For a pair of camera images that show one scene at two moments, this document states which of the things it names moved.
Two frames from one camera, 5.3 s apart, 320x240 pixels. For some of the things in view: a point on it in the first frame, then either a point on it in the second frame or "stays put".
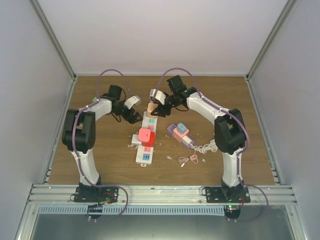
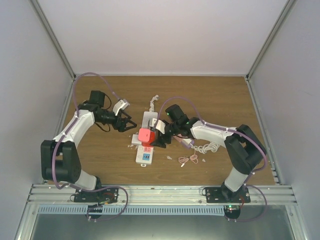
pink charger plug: [144, 135] stays put
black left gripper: [132, 120] → [121, 127]
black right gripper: [163, 111] → [160, 143]
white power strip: [144, 154] stays put
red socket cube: [151, 142] stays put
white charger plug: [135, 140] stays put
